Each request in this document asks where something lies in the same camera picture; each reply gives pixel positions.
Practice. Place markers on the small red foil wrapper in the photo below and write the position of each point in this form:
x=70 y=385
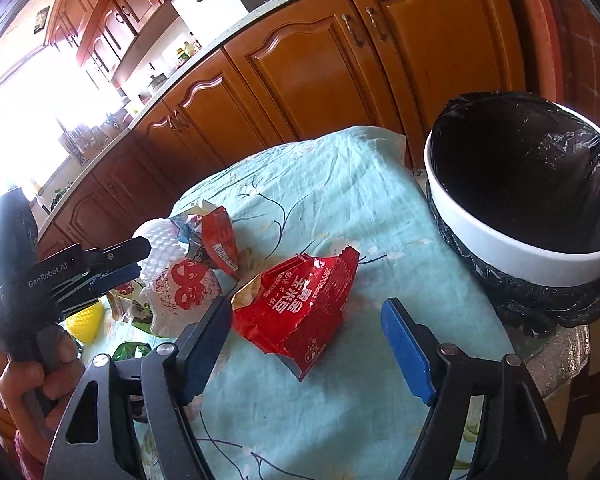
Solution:
x=208 y=233

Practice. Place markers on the wooden lower kitchen cabinets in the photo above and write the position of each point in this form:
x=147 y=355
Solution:
x=298 y=69

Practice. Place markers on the person's left hand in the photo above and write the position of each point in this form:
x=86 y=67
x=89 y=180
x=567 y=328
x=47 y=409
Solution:
x=19 y=378

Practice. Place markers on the wooden kitchen cabinets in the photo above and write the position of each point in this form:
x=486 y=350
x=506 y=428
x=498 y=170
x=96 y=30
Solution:
x=112 y=35
x=298 y=69

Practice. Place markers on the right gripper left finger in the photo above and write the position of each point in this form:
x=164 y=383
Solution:
x=199 y=347

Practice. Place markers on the white red printed plastic bag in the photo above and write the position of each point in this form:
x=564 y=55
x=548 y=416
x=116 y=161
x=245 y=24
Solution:
x=180 y=295

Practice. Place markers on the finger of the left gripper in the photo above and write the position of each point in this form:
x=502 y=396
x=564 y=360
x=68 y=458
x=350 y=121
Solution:
x=119 y=255
x=112 y=279

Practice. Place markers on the white foam fruit net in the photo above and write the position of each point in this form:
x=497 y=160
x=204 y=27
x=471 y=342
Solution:
x=165 y=248

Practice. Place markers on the kitchen utensil holder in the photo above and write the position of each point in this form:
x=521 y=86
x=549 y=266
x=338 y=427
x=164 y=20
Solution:
x=74 y=143

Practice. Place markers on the glass door with red frame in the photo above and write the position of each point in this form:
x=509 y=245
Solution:
x=560 y=43

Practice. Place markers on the wooden upper kitchen cabinets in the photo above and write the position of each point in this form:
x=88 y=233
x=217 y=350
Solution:
x=112 y=35

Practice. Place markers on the light blue floral tablecloth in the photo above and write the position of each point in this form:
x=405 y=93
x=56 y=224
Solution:
x=306 y=386

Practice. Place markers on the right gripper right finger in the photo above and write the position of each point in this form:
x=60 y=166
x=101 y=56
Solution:
x=415 y=349

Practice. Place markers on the red snack bag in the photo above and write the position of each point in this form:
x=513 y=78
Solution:
x=293 y=309

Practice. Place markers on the green drink pouch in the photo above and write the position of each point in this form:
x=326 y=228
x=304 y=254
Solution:
x=130 y=350

